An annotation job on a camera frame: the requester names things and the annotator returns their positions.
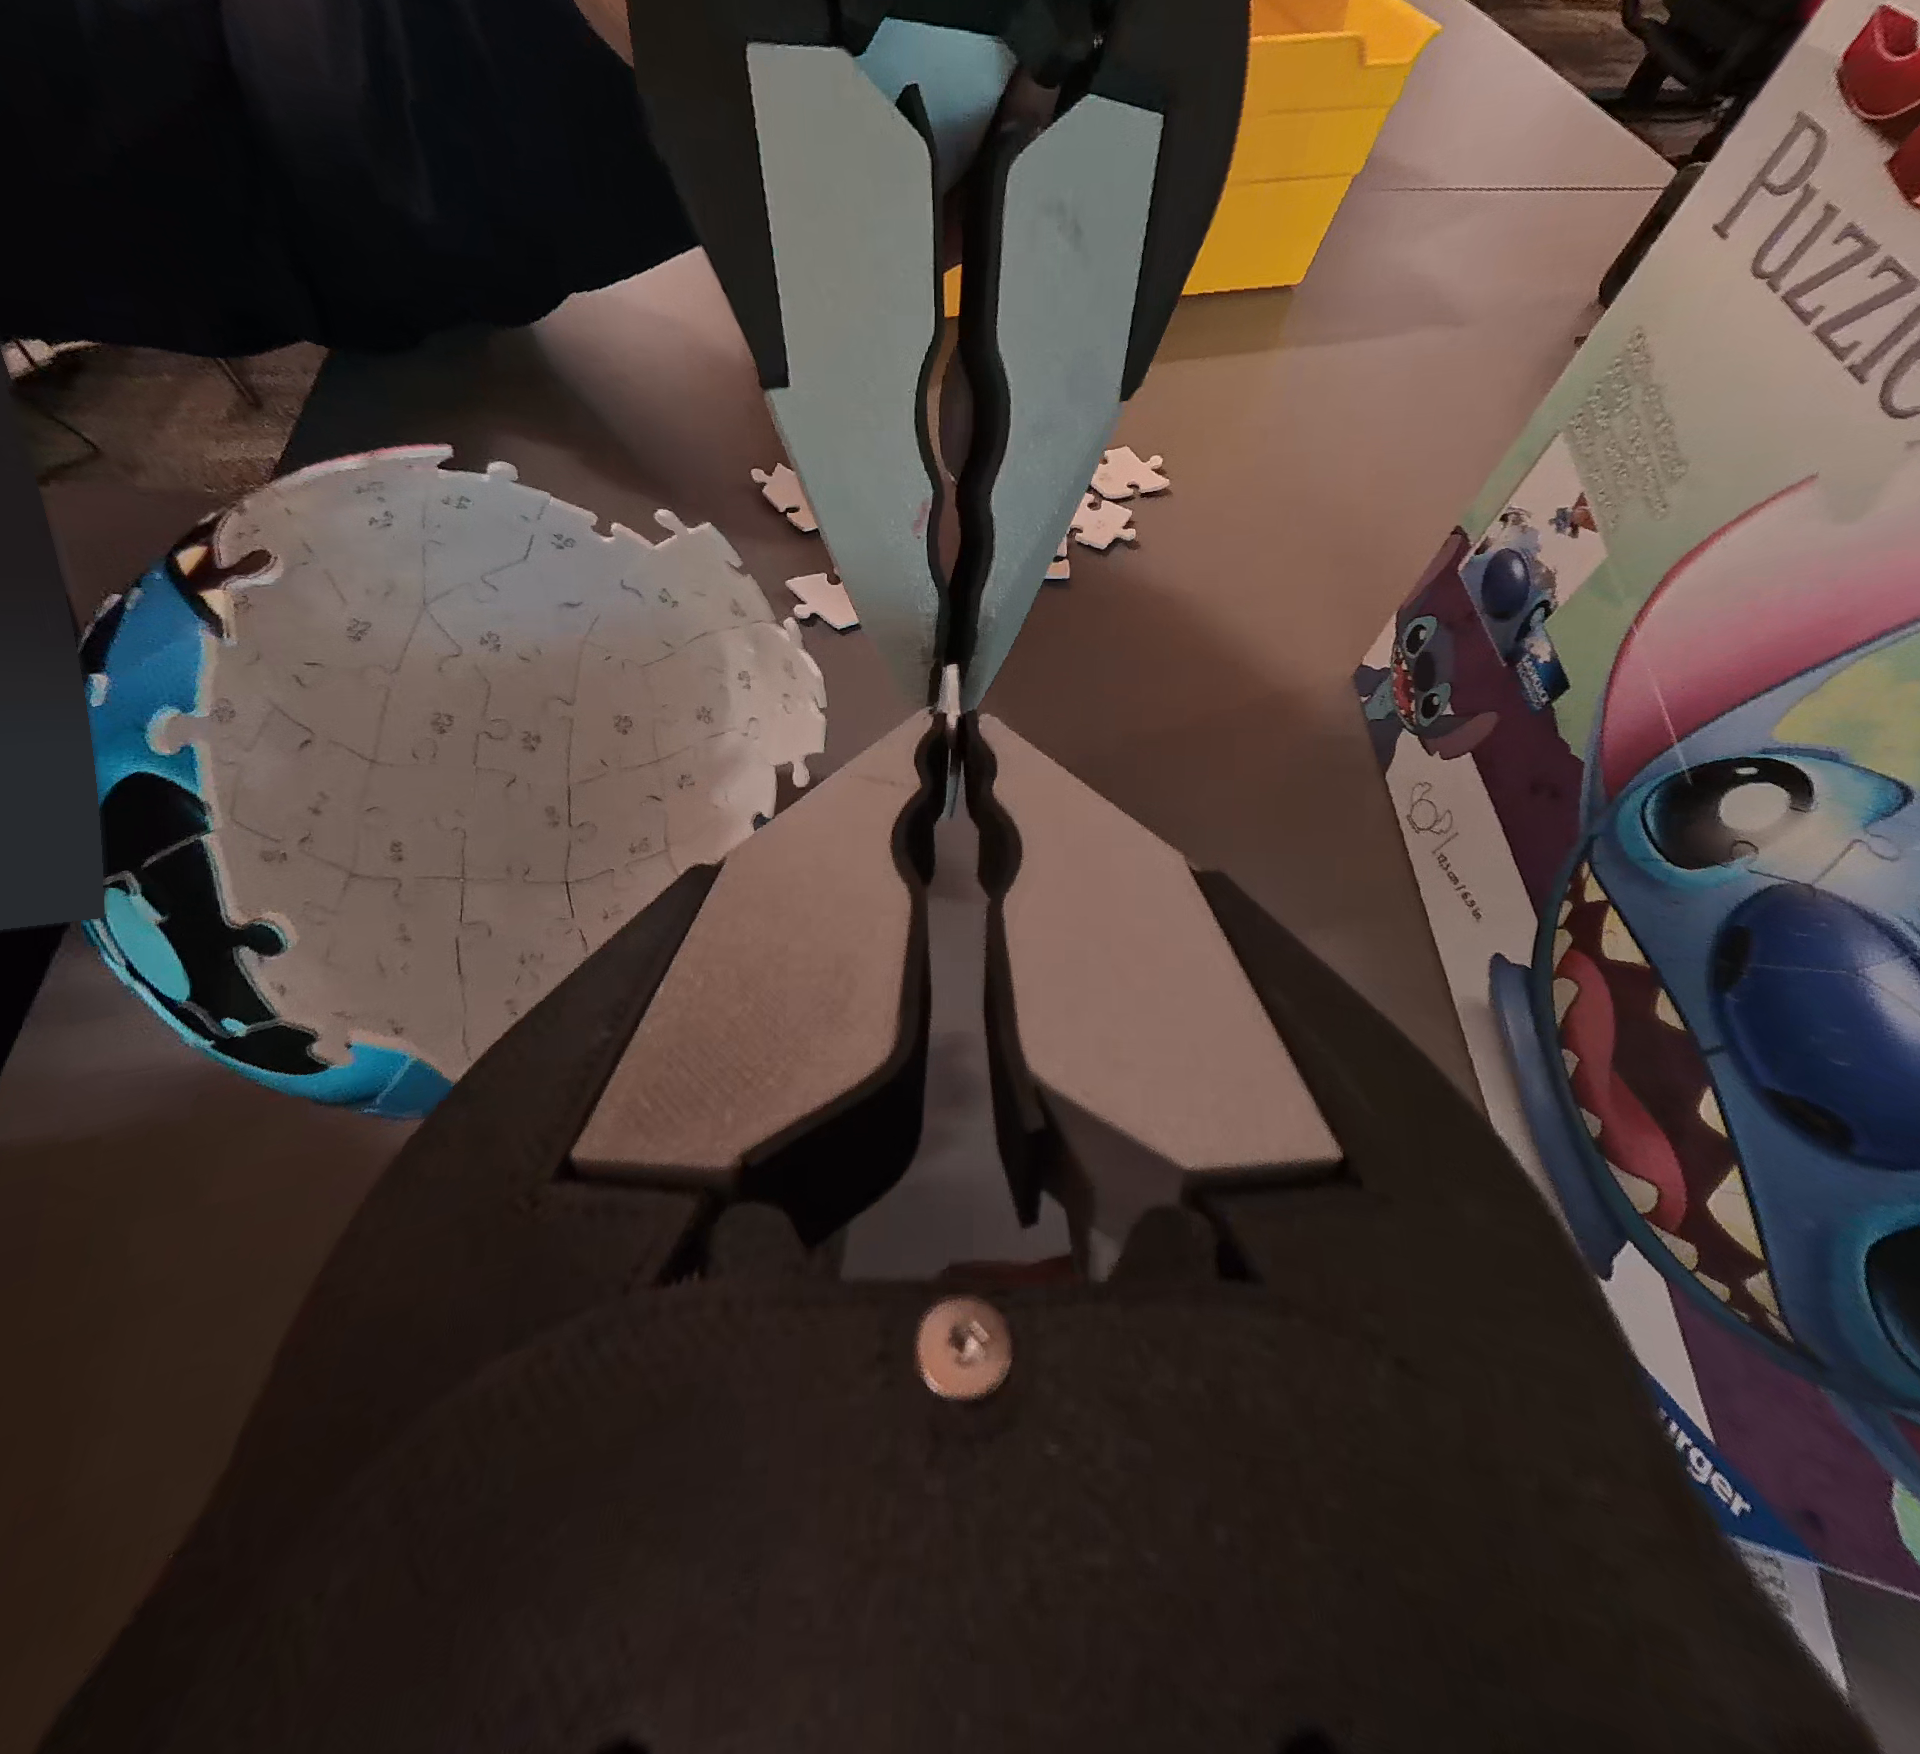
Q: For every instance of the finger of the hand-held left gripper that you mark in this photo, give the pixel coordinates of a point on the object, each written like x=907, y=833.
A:
x=1074, y=285
x=839, y=285

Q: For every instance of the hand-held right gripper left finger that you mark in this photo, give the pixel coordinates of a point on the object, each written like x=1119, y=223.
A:
x=735, y=1019

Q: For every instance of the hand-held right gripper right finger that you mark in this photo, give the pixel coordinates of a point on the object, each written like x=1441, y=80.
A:
x=1171, y=1019

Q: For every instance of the pile of puzzle pieces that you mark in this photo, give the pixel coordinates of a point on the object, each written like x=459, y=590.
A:
x=1128, y=475

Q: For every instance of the blue white puzzle ball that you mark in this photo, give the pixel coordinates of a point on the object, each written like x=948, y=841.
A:
x=450, y=764

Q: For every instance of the single white puzzle piece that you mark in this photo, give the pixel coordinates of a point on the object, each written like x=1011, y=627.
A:
x=950, y=692

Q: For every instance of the cartoon print puzzle box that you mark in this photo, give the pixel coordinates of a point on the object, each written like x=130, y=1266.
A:
x=1725, y=883

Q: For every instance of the yellow plastic bin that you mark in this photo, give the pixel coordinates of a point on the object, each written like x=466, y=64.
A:
x=1306, y=104

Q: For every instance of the person's dark clothing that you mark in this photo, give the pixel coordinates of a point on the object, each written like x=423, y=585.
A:
x=45, y=659

